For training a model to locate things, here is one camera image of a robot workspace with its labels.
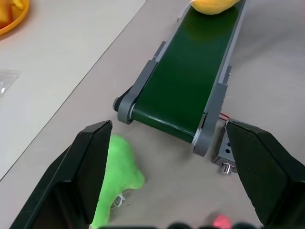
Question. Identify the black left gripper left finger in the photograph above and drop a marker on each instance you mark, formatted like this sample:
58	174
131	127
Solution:
71	174

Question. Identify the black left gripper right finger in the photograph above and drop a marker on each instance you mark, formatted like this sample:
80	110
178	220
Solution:
264	164

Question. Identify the green plush toy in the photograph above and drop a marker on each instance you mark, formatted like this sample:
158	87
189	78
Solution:
120	164

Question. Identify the pink plush toy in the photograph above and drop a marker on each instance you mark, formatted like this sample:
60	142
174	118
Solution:
221	220

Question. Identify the green conveyor belt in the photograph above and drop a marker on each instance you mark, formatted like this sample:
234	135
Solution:
181	90

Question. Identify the yellow plush toy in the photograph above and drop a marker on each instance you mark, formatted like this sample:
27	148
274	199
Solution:
212	6

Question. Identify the orange toy in bowl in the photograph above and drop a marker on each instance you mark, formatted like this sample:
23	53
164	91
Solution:
7	10

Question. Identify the clear plastic bag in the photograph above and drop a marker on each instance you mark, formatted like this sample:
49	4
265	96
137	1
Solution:
6	82

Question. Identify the yellow plastic bowl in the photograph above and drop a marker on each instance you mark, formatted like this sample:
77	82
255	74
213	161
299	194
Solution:
16	16

